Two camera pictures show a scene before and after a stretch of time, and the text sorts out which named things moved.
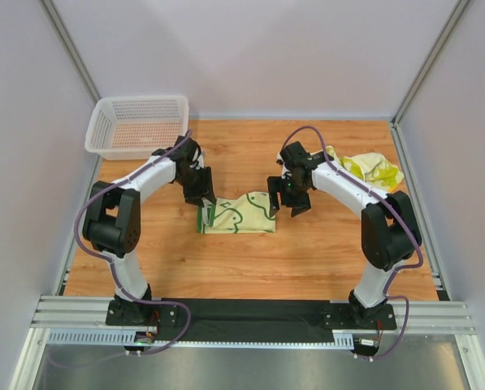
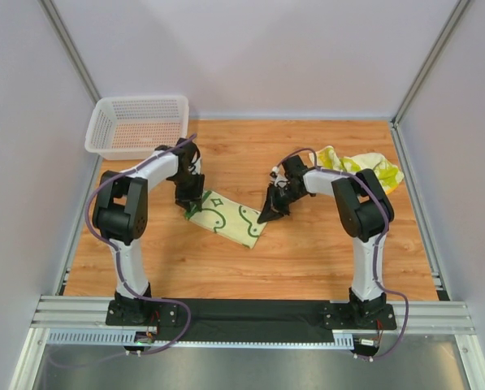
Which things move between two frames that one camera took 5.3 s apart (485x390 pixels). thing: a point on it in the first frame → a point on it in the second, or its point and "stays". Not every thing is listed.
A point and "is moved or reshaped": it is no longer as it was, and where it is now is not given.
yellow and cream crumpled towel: (374, 169) stays
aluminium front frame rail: (426, 318) stays
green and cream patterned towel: (251, 214) is moved or reshaped
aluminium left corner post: (71, 48) stays
